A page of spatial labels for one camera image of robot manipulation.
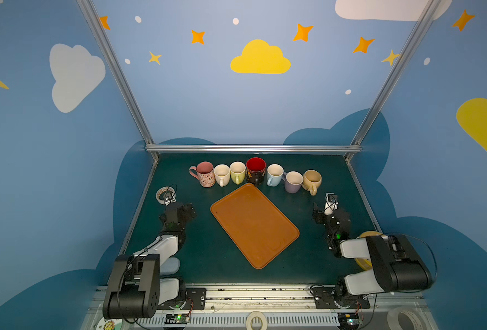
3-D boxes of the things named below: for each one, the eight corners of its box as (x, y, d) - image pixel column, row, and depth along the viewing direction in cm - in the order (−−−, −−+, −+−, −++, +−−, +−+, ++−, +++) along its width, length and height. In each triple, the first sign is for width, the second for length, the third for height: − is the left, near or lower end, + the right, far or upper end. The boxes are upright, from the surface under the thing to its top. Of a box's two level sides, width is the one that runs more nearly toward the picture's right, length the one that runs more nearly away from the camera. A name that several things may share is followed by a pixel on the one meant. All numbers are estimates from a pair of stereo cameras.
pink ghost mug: (204, 194, 108) (200, 179, 98) (194, 182, 113) (190, 167, 103) (219, 185, 112) (217, 170, 102) (209, 174, 117) (206, 158, 107)
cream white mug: (214, 193, 108) (212, 180, 100) (216, 176, 115) (214, 163, 107) (229, 193, 108) (228, 180, 100) (230, 176, 115) (229, 164, 107)
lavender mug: (283, 193, 107) (286, 184, 101) (281, 180, 113) (284, 170, 107) (301, 193, 108) (305, 184, 101) (298, 180, 113) (302, 170, 107)
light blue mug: (267, 191, 109) (269, 179, 100) (265, 176, 115) (267, 163, 107) (282, 191, 109) (285, 179, 100) (280, 177, 116) (283, 164, 107)
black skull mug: (239, 182, 111) (239, 170, 103) (251, 166, 118) (252, 154, 110) (256, 190, 107) (257, 178, 99) (267, 174, 115) (269, 161, 107)
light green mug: (227, 186, 109) (226, 175, 101) (233, 171, 115) (232, 160, 108) (241, 189, 107) (241, 178, 100) (246, 174, 114) (246, 162, 107)
